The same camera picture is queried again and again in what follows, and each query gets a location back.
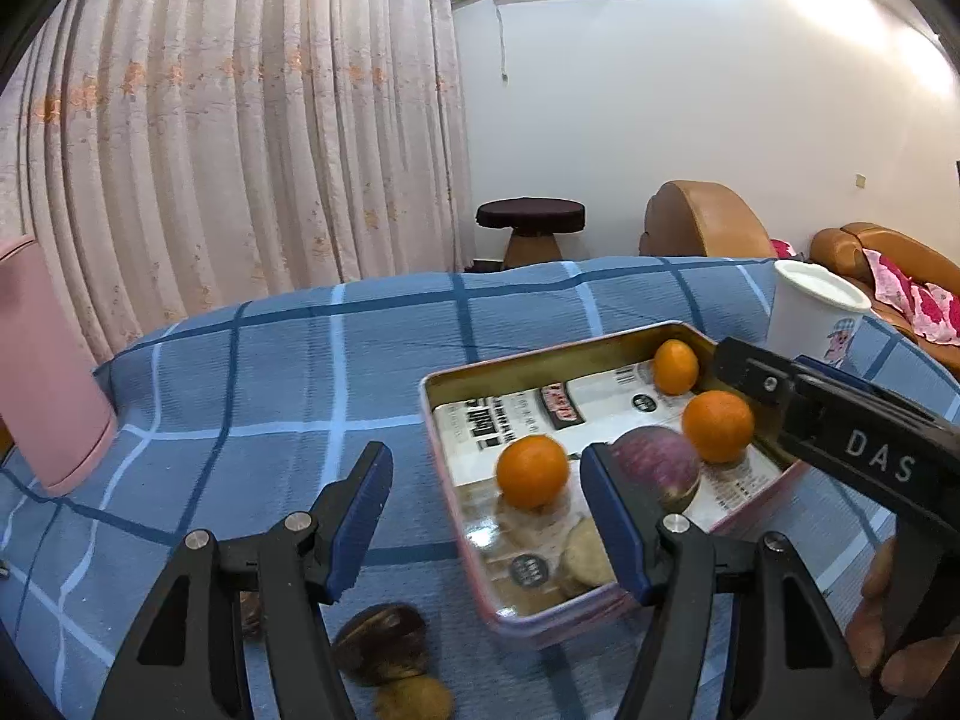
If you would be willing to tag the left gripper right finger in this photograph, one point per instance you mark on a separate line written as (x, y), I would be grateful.
(785, 655)

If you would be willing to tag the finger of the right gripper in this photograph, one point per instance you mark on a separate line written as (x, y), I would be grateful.
(768, 382)

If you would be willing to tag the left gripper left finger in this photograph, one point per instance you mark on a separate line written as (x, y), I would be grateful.
(183, 655)

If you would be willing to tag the large orange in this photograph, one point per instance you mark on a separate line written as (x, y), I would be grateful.
(719, 425)

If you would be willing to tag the purple round vegetable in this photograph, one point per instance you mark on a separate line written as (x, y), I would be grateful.
(663, 462)

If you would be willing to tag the dark brown round fruit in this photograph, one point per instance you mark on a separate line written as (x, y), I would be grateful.
(383, 643)

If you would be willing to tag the small tan kiwi fruit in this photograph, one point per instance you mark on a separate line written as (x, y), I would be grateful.
(418, 698)

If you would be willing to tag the round tan cut fruit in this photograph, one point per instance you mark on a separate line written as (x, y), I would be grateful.
(584, 564)

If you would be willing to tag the dark spiky fruit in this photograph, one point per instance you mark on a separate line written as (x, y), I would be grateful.
(250, 614)

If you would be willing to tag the white paper cup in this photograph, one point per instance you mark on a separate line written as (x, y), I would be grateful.
(815, 313)

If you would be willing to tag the brown leather sofa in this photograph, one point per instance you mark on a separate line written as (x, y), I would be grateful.
(841, 250)

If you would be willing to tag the pink floral cushion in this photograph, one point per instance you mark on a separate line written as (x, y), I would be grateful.
(930, 310)

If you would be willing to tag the brown leather armchair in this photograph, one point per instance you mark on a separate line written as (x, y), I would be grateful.
(702, 219)

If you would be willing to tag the blue plaid tablecloth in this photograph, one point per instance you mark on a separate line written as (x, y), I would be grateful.
(233, 419)

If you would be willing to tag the pink cylindrical bin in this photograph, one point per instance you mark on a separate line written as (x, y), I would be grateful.
(58, 416)

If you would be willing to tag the pink metal tin box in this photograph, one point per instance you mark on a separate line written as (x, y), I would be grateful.
(533, 616)

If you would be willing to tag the dark round stool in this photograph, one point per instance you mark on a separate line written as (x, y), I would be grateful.
(534, 223)

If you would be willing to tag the beige floral curtain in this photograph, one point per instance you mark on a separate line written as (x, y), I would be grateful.
(176, 156)

